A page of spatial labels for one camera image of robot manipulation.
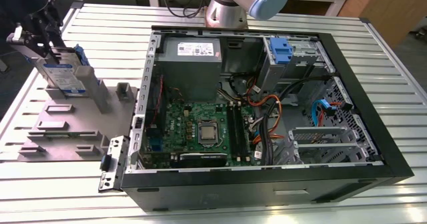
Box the orange red wire bundle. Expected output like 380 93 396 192
244 76 288 150

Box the blue plastic drive latch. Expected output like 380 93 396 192
268 37 294 65

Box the grey power supply unit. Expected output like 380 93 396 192
154 37 224 103

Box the red wire with black plug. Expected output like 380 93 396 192
318 101 353 126

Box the metal hinged card bracket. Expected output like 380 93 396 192
97 134 132 193

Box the grey parts rack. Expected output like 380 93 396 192
17 65 140 163

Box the silver CPU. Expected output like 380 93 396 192
198 125 218 141

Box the black RAM slot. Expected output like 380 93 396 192
234 101 253 163
226 101 244 163

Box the hard disk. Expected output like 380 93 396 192
18 43 93 98

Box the silver optical drive cage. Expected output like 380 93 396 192
257 35 336 94

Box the wooden cabinet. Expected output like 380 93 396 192
336 0 427 49

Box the green motherboard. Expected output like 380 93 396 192
144 101 262 169

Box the black PC case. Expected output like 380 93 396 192
118 25 416 212

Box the CPU socket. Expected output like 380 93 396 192
196 118 221 149

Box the blue wire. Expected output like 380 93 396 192
310 98 336 128

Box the black graphics card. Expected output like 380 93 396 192
141 150 229 170

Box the metal disk bay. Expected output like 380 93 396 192
281 126 377 165

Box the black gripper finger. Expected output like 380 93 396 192
41 25 76 66
5 25 46 60

